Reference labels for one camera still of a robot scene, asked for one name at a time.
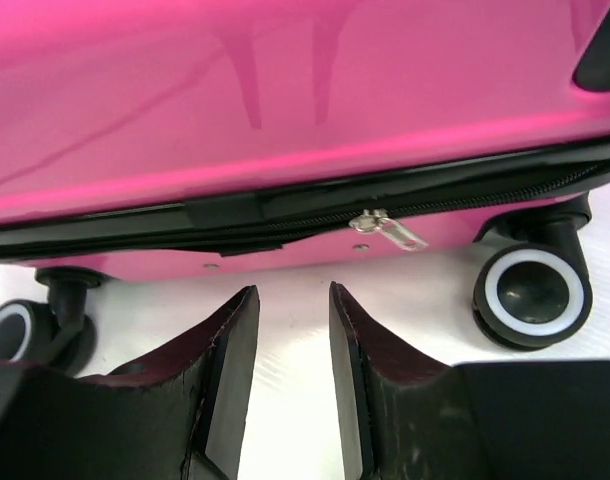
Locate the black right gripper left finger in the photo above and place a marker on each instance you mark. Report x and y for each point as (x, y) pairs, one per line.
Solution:
(177, 412)

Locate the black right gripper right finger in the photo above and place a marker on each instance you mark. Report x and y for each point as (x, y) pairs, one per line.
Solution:
(405, 415)

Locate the pink hard-shell suitcase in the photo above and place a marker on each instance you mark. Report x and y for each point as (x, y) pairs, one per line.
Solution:
(149, 137)

